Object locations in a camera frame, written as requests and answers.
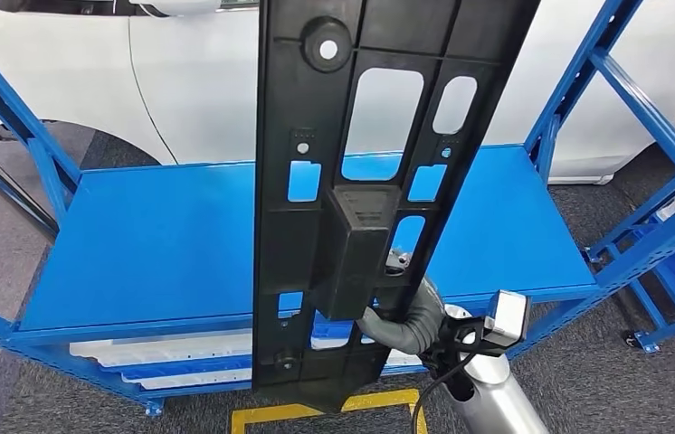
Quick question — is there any black plastic mounting panel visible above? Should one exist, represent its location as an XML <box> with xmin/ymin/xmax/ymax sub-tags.
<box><xmin>252</xmin><ymin>0</ymin><xmax>543</xmax><ymax>414</ymax></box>

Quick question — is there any white car side mirror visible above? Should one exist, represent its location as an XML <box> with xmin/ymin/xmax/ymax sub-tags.
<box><xmin>130</xmin><ymin>0</ymin><xmax>222</xmax><ymax>18</ymax></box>

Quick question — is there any black camera cable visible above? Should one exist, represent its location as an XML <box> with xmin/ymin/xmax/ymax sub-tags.
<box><xmin>410</xmin><ymin>350</ymin><xmax>478</xmax><ymax>434</ymax></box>

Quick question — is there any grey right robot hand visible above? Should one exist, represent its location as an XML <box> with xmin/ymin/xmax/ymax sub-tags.
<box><xmin>357</xmin><ymin>250</ymin><xmax>415</xmax><ymax>354</ymax></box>

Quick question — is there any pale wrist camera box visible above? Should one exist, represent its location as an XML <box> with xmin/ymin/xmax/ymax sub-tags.
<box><xmin>482</xmin><ymin>289</ymin><xmax>532</xmax><ymax>350</ymax></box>

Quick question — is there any white plastic storage bin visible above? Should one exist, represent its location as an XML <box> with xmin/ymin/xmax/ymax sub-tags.
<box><xmin>385</xmin><ymin>350</ymin><xmax>423</xmax><ymax>368</ymax></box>
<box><xmin>310</xmin><ymin>335</ymin><xmax>352</xmax><ymax>353</ymax></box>
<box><xmin>121</xmin><ymin>368</ymin><xmax>253</xmax><ymax>392</ymax></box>

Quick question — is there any white car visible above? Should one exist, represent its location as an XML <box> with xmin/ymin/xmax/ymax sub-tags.
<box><xmin>0</xmin><ymin>0</ymin><xmax>675</xmax><ymax>185</ymax></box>

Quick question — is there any black camera bracket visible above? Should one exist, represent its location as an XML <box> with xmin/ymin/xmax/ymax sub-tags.
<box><xmin>421</xmin><ymin>314</ymin><xmax>495</xmax><ymax>370</ymax></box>

